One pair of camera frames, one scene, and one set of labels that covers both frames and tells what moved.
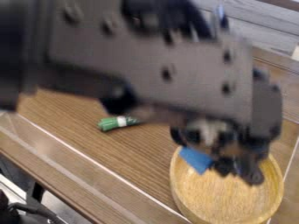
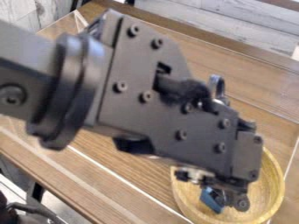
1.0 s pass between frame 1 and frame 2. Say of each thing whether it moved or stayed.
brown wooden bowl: stayed
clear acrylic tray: moved
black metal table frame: stayed
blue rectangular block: moved
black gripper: moved
